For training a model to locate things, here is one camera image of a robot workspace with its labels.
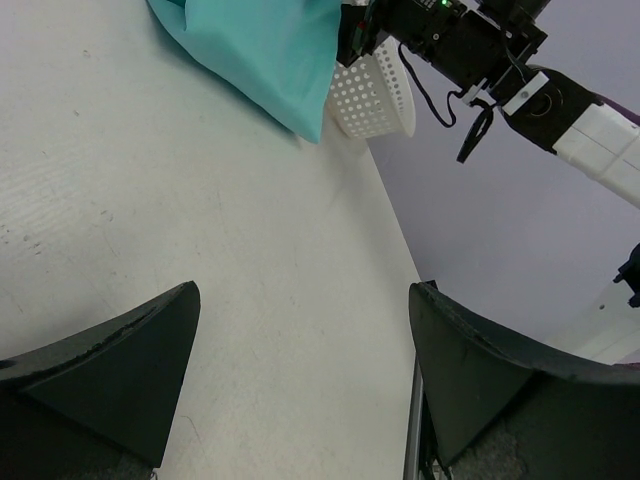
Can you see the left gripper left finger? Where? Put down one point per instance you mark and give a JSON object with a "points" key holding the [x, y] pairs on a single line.
{"points": [[100, 404]]}

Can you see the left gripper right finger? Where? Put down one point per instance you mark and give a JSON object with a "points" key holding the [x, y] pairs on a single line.
{"points": [[505, 406]]}

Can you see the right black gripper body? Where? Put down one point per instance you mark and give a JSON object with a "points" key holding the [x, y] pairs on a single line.
{"points": [[481, 46]]}

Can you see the mint green t-shirt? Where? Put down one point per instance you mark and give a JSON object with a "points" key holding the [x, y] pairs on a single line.
{"points": [[279, 54]]}

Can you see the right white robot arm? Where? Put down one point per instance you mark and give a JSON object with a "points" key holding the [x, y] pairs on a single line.
{"points": [[586, 130]]}

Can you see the white plastic mesh basket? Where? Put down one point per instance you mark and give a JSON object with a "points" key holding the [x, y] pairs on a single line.
{"points": [[373, 97]]}

